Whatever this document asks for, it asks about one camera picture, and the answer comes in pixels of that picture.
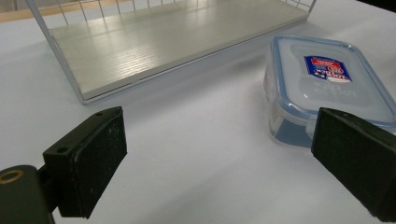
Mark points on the clear plastic food container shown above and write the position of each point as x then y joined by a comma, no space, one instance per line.
323,93

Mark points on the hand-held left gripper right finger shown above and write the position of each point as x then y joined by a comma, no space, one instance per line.
358,155

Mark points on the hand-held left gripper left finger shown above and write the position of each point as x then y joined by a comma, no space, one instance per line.
90,161

